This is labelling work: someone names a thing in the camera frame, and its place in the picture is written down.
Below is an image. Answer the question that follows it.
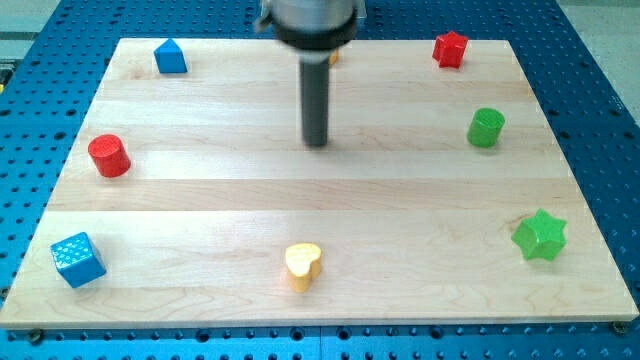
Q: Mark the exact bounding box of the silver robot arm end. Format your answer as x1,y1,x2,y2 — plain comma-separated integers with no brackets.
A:
254,0,366,64

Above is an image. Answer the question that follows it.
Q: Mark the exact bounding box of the wooden board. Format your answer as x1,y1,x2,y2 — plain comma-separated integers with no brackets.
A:
1,38,638,329

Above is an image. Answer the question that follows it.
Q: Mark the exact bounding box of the red star block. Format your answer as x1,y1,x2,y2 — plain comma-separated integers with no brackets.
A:
432,31,469,69

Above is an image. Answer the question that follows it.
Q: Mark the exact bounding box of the green star block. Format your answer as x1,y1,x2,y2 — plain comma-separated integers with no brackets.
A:
511,208,567,261

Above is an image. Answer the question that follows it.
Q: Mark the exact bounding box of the yellow heart block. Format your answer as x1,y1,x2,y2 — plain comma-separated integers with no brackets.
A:
285,243,323,293

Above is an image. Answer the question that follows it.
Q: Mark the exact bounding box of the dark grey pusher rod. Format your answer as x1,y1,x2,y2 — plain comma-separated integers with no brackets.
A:
299,59,329,147

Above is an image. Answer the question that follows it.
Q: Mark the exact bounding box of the yellow block behind rod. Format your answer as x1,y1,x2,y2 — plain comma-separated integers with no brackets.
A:
328,50,339,66

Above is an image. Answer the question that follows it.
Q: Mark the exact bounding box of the green cylinder block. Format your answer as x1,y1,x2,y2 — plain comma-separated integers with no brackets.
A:
466,108,506,148

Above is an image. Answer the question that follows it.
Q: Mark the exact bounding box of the blue triangular prism block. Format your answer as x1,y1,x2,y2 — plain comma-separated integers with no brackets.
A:
153,38,187,74

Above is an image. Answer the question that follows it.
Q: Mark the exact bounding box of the red cylinder block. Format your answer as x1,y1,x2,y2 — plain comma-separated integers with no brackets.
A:
88,134,131,178

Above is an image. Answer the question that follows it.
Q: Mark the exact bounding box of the blue cube block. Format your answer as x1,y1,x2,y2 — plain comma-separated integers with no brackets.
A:
50,232,107,288

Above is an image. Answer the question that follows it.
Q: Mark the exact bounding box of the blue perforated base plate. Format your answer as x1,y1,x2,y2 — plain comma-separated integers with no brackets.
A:
1,1,639,359

